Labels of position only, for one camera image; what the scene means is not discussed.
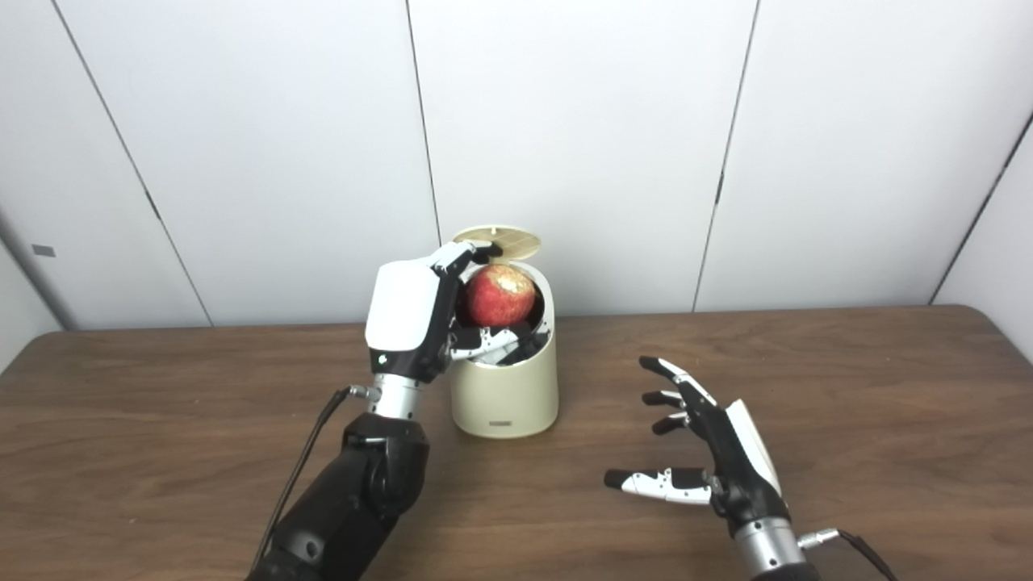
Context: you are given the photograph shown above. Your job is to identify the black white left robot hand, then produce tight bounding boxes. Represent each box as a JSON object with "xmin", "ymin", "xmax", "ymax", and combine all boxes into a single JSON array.
[{"xmin": 365, "ymin": 240, "xmax": 550, "ymax": 384}]

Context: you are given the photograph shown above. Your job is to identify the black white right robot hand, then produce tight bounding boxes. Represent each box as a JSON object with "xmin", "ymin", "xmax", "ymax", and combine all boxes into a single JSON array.
[{"xmin": 604, "ymin": 356, "xmax": 792, "ymax": 537}]

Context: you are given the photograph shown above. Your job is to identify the red apple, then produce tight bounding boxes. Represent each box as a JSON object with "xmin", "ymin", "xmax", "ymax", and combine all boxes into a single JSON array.
[{"xmin": 462, "ymin": 265, "xmax": 537, "ymax": 328}]

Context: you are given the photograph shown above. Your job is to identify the cream round bin lid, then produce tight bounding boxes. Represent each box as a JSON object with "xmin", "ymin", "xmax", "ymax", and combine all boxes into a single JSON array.
[{"xmin": 452, "ymin": 225, "xmax": 542, "ymax": 263}]

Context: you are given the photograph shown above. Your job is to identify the cream-colored round bin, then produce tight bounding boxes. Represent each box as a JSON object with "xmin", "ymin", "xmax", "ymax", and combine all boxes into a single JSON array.
[{"xmin": 449, "ymin": 260, "xmax": 560, "ymax": 440}]

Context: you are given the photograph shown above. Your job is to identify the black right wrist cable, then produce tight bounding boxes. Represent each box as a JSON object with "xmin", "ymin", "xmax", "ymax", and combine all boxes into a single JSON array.
[{"xmin": 797, "ymin": 528, "xmax": 901, "ymax": 581}]

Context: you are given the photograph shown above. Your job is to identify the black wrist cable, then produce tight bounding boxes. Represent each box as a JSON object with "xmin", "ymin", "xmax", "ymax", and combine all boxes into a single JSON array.
[
  {"xmin": 797, "ymin": 528, "xmax": 901, "ymax": 581},
  {"xmin": 249, "ymin": 385, "xmax": 382, "ymax": 578}
]

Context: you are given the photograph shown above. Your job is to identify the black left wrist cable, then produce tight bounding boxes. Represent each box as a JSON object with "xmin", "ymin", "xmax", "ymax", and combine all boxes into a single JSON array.
[{"xmin": 249, "ymin": 385, "xmax": 382, "ymax": 578}]

